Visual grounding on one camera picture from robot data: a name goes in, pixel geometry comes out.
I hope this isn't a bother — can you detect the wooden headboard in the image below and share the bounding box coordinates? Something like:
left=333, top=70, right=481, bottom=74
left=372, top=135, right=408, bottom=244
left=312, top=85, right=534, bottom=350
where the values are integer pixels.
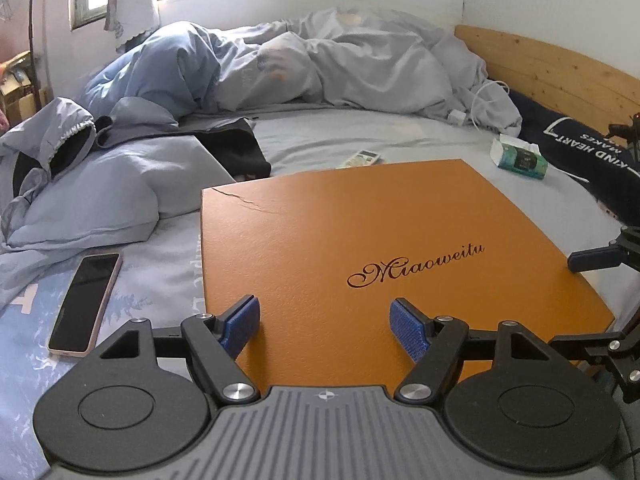
left=454, top=25, right=639, bottom=134

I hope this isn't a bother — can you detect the white charger with cable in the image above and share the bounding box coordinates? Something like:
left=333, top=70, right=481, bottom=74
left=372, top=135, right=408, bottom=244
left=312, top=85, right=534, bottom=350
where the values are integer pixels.
left=446, top=79, right=511, bottom=131

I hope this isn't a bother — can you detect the navy printed pillow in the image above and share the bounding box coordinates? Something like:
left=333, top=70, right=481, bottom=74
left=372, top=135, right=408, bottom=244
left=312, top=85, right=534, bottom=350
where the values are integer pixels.
left=477, top=87, right=639, bottom=226

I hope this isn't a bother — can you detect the smartphone with pink case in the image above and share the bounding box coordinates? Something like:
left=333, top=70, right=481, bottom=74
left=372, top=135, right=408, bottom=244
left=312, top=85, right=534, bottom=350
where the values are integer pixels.
left=47, top=252, right=122, bottom=358

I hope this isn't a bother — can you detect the open green tissue pack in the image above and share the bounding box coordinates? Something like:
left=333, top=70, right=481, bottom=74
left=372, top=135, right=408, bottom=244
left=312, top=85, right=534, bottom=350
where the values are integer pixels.
left=489, top=134, right=548, bottom=180

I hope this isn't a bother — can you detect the light blue jacket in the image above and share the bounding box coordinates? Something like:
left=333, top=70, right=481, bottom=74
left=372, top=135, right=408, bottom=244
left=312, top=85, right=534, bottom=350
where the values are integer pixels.
left=1, top=98, right=232, bottom=306

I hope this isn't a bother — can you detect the orange box lid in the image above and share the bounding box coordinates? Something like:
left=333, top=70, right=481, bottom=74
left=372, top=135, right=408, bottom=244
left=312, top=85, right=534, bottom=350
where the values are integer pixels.
left=201, top=160, right=613, bottom=388

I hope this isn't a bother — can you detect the white curtain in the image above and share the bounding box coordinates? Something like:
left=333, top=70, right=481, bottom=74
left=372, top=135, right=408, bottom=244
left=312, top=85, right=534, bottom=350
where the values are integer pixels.
left=104, top=0, right=160, bottom=50

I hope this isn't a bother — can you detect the black garment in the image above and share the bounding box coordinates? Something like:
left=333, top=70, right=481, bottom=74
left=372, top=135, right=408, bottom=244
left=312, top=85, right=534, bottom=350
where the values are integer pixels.
left=12, top=117, right=271, bottom=192

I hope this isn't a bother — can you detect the black tripod camera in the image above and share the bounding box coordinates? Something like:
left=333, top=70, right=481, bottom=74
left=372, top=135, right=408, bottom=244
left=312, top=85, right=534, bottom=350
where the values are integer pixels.
left=606, top=113, right=640, bottom=162

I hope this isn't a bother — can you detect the grey blue duvet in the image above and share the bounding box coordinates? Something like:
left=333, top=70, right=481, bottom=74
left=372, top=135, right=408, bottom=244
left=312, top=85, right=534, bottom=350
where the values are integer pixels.
left=78, top=8, right=520, bottom=136

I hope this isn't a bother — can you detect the cardboard boxes stack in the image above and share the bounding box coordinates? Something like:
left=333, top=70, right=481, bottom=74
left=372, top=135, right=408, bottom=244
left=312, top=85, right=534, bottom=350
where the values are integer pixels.
left=1, top=51, right=52, bottom=127

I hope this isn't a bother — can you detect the white remote control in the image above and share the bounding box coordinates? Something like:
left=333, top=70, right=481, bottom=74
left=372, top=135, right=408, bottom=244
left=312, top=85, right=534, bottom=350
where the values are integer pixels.
left=338, top=150, right=382, bottom=169

